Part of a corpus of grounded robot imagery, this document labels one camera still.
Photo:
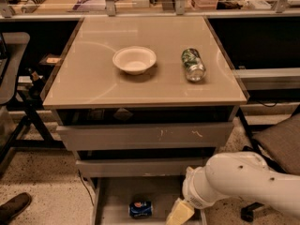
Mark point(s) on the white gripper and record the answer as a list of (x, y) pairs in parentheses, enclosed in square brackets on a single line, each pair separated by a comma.
[(191, 190)]

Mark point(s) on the blue pepsi can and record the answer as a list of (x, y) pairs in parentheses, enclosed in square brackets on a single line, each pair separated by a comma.
[(142, 209)]

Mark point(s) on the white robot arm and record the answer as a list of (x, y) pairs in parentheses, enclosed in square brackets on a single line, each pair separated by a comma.
[(240, 174)]

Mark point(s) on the grey top drawer front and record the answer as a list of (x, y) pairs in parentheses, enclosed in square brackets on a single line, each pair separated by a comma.
[(144, 136)]

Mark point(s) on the grey drawer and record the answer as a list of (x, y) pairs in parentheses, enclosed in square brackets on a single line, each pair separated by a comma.
[(138, 167), (144, 136)]

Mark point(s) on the open bottom drawer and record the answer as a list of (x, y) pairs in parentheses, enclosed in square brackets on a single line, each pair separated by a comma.
[(115, 195)]

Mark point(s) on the grey middle drawer front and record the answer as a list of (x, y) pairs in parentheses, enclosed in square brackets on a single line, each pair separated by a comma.
[(138, 167)]

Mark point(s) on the grey drawer cabinet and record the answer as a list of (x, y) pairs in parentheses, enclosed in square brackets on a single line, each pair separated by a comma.
[(88, 89)]

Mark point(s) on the green soda can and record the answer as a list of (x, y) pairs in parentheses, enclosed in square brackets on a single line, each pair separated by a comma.
[(194, 68)]

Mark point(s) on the grey office chair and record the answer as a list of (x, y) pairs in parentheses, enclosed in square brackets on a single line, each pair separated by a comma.
[(279, 144)]

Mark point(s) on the white paper bowl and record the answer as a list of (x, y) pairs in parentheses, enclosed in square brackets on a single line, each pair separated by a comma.
[(134, 60)]

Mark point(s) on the brown shoe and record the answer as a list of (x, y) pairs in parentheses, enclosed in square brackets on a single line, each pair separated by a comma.
[(12, 208)]

